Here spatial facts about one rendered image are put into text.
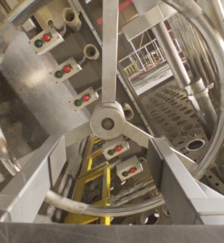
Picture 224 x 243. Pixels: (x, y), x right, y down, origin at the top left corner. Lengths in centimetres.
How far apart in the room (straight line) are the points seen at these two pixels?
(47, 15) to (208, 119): 122
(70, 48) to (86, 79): 18
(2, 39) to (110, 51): 14
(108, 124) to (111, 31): 12
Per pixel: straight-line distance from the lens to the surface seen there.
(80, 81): 100
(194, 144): 231
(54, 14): 110
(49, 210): 147
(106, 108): 23
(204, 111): 137
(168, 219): 213
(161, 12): 120
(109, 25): 25
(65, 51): 102
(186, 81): 128
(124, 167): 108
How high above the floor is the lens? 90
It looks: 8 degrees down
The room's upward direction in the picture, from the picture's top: 60 degrees clockwise
